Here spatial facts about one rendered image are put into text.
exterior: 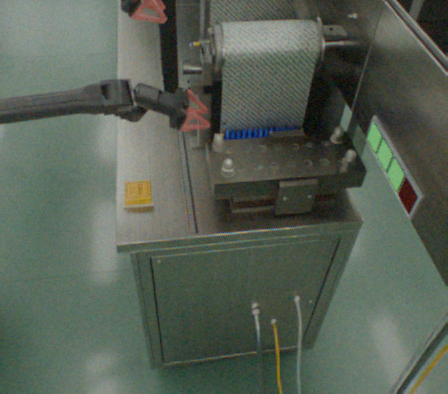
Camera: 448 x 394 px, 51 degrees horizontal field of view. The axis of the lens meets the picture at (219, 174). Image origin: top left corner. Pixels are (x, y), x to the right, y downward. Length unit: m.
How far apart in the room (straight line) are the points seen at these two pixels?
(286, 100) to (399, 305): 1.30
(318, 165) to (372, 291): 1.16
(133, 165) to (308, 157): 0.51
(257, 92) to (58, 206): 1.57
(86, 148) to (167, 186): 1.56
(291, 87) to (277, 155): 0.18
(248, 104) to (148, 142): 0.37
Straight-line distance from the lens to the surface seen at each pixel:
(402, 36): 1.03
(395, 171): 1.04
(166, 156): 1.42
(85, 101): 1.13
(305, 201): 1.25
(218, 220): 1.25
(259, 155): 1.24
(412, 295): 2.36
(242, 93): 1.23
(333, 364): 2.09
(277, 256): 1.36
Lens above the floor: 1.87
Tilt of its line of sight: 46 degrees down
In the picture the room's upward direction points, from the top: 3 degrees clockwise
